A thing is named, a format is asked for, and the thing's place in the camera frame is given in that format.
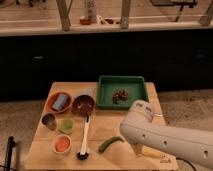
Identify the small green cup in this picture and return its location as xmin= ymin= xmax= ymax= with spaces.
xmin=59 ymin=119 xmax=74 ymax=135

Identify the black stand post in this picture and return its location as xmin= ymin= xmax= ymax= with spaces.
xmin=4 ymin=136 xmax=15 ymax=171

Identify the purple bowl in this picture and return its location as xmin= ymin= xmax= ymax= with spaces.
xmin=72 ymin=95 xmax=95 ymax=116

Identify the green plastic tray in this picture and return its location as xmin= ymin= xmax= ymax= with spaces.
xmin=96 ymin=75 xmax=149 ymax=110

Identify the green pepper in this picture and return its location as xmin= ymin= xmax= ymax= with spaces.
xmin=98 ymin=136 xmax=123 ymax=153

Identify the red bowl on shelf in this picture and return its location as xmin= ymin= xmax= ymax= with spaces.
xmin=80 ymin=18 xmax=91 ymax=25

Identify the brown pine cone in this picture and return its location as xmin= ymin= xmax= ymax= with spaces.
xmin=112 ymin=90 xmax=128 ymax=104

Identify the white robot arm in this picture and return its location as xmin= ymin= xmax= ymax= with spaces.
xmin=120 ymin=100 xmax=213 ymax=169

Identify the orange bowl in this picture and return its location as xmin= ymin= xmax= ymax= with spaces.
xmin=46 ymin=92 xmax=72 ymax=114

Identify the blue-grey cloth roll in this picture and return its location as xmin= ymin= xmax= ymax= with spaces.
xmin=52 ymin=94 xmax=68 ymax=111

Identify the yellow corn cob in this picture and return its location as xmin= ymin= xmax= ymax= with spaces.
xmin=142 ymin=147 xmax=165 ymax=159

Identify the metal cup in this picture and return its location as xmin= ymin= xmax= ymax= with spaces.
xmin=42 ymin=113 xmax=57 ymax=130

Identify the small orange cup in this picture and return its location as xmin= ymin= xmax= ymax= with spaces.
xmin=52 ymin=135 xmax=71 ymax=155

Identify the black cable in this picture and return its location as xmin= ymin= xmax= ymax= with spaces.
xmin=175 ymin=157 xmax=198 ymax=171

